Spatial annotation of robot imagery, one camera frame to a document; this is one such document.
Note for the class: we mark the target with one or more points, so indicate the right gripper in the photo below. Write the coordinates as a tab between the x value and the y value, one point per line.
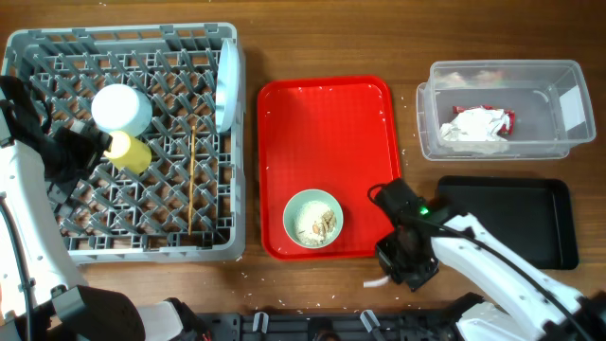
412	278

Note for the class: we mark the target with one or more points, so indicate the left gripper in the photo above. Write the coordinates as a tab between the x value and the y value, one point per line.
90	142

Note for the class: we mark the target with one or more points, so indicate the white plastic fork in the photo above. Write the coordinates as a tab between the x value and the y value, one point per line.
376	282

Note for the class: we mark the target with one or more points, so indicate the yellow plastic cup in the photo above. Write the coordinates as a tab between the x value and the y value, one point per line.
127	152

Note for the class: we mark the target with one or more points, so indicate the light blue small bowl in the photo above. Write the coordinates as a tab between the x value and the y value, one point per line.
118	107

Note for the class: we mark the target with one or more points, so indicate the green bowl with food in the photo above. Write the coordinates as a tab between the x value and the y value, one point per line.
313	219

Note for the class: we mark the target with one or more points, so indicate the wooden chopstick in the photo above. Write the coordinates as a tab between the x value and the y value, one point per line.
191	186

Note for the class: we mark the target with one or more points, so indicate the white napkin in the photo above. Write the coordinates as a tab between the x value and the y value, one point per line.
461	142

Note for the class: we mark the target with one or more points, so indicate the large light blue plate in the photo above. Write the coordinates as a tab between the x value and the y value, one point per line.
228	86

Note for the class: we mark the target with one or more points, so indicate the red snack wrapper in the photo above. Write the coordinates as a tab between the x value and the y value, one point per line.
484	120

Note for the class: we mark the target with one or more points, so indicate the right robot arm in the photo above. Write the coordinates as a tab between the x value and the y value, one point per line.
525	303

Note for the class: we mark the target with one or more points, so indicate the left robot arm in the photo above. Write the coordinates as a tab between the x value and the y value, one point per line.
43	294

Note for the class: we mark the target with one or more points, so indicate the grey dishwasher rack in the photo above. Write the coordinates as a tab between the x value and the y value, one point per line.
115	214

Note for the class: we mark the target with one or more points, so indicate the black plastic tray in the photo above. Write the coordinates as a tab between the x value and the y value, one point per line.
532	217

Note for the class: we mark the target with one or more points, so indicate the red plastic tray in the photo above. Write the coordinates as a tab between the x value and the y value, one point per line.
334	134

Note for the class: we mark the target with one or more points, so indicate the clear plastic bin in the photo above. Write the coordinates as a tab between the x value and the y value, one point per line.
549	98

